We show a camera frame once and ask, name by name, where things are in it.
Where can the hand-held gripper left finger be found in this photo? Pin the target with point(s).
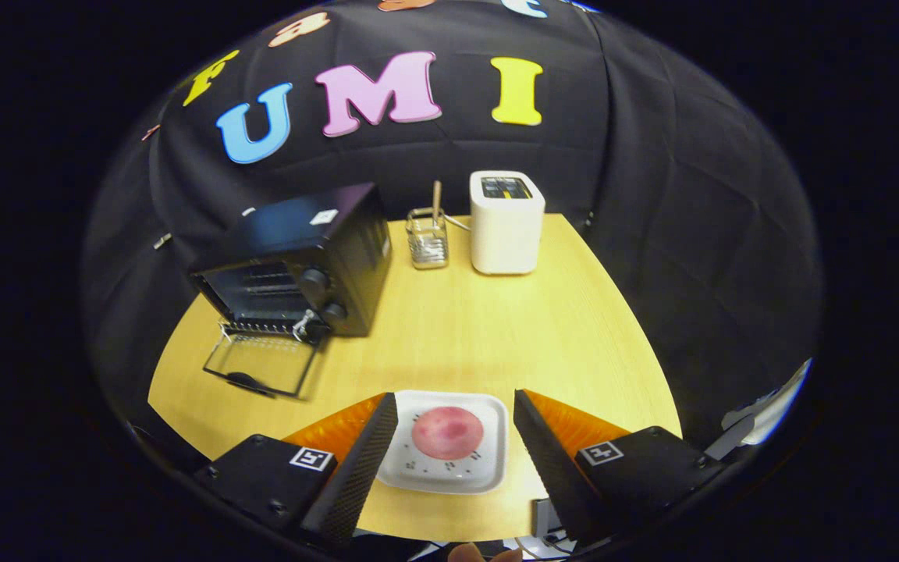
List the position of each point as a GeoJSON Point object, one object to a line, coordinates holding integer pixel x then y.
{"type": "Point", "coordinates": [360, 468]}

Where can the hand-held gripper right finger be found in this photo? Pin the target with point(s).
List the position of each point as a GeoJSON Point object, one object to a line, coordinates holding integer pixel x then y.
{"type": "Point", "coordinates": [551, 468]}

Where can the white square plate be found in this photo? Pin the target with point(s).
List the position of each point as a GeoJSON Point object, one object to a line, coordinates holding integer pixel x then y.
{"type": "Point", "coordinates": [488, 468]}

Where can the pink round meat slice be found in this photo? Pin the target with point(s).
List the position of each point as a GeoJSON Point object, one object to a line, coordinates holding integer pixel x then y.
{"type": "Point", "coordinates": [448, 433]}

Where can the black toaster oven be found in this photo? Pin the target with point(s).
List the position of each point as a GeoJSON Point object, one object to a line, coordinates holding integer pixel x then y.
{"type": "Point", "coordinates": [340, 250]}

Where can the white toaster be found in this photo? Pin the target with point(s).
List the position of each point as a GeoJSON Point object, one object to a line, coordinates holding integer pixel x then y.
{"type": "Point", "coordinates": [506, 234]}

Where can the grey box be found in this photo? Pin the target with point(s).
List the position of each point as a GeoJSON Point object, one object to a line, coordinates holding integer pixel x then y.
{"type": "Point", "coordinates": [547, 519]}

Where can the wooden stick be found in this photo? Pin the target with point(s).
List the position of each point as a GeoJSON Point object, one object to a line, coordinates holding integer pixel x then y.
{"type": "Point", "coordinates": [437, 203]}

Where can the silver clip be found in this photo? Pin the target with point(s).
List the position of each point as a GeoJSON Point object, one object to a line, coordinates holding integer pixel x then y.
{"type": "Point", "coordinates": [162, 240]}

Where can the pink clip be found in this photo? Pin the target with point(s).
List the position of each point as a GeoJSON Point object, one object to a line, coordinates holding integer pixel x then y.
{"type": "Point", "coordinates": [151, 131]}

